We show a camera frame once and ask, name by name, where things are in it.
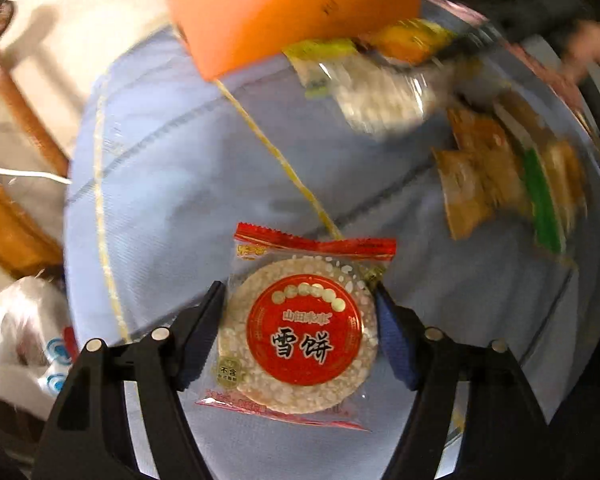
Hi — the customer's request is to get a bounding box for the white power cable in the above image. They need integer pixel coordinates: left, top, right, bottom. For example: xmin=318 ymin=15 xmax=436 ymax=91
xmin=0 ymin=160 xmax=74 ymax=186

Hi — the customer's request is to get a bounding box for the white plastic bag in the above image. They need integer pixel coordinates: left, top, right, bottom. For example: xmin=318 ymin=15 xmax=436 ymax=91
xmin=0 ymin=275 xmax=82 ymax=422

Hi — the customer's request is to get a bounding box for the carved wooden chair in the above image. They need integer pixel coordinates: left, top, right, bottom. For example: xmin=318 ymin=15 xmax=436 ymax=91
xmin=0 ymin=0 xmax=72 ymax=292

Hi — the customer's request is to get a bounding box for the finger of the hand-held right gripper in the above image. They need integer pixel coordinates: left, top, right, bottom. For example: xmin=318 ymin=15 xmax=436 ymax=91
xmin=429 ymin=11 xmax=577 ymax=69

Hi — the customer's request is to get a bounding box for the blue striped tablecloth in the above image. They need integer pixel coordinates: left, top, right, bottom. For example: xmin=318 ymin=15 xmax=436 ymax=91
xmin=62 ymin=0 xmax=600 ymax=480

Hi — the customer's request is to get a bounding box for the pink printed cloth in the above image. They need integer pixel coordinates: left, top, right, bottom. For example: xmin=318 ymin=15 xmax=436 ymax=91
xmin=505 ymin=45 xmax=592 ymax=127

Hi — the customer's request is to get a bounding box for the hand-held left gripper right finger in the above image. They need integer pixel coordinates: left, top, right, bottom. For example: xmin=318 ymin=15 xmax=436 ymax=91
xmin=374 ymin=281 xmax=553 ymax=480

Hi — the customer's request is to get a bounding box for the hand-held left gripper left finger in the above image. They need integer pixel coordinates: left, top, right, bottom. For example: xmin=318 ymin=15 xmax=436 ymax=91
xmin=32 ymin=281 xmax=227 ymax=480

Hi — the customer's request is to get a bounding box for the green-edged snack packet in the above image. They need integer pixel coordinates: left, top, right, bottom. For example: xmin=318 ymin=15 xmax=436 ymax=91
xmin=495 ymin=90 xmax=589 ymax=262

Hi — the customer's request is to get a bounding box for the clear packet white cake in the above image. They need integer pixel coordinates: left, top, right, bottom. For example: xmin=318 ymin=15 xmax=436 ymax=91
xmin=292 ymin=57 xmax=461 ymax=139

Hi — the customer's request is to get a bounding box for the brown patterned snack packet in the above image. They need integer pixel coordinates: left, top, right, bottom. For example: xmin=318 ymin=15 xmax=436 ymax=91
xmin=445 ymin=105 xmax=527 ymax=211
xmin=432 ymin=147 xmax=496 ymax=241

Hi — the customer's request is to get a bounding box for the yellow snack packet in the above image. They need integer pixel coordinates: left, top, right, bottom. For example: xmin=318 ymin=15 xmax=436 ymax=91
xmin=365 ymin=17 xmax=457 ymax=66

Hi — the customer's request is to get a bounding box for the round rice cracker red label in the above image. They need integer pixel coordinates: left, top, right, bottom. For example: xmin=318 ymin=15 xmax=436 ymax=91
xmin=195 ymin=222 xmax=398 ymax=433

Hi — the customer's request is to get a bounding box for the person's right hand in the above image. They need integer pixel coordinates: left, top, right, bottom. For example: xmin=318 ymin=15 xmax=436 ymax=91
xmin=561 ymin=19 xmax=600 ymax=92

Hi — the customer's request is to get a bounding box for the green cracker packet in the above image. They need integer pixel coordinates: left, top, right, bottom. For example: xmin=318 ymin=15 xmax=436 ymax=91
xmin=282 ymin=37 xmax=361 ymax=64

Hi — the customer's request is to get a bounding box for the orange cardboard box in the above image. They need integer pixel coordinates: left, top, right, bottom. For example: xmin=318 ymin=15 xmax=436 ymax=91
xmin=162 ymin=0 xmax=428 ymax=82

